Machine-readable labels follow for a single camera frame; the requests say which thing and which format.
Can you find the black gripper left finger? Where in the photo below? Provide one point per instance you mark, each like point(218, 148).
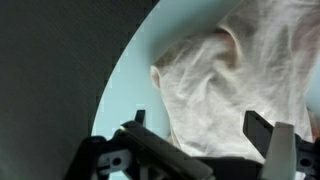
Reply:
point(160, 153)

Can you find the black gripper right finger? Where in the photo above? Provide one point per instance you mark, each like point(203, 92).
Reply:
point(280, 150)

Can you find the pink stained white cloth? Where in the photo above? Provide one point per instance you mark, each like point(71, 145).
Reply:
point(315, 125)

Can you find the white and red cloth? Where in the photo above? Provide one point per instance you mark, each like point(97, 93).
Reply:
point(226, 86)

